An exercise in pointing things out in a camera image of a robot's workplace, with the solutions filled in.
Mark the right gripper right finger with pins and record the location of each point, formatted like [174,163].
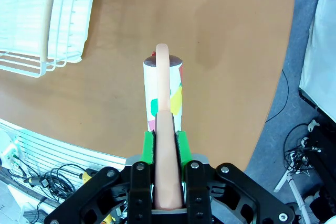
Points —
[195,195]

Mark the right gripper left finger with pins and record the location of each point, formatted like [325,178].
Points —
[139,195]

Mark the yellow connector plug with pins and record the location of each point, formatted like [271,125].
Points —
[88,175]

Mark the white slatted panel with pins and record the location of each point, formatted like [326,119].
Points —
[65,153]

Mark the white stand legs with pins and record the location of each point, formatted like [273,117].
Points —
[295,190]

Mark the white power strip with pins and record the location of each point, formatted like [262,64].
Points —
[9,153]

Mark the black equipment case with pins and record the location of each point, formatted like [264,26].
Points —
[325,140]

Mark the white drip tray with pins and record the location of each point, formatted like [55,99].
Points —
[88,11]

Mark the white cloth cover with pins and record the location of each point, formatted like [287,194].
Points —
[323,51]

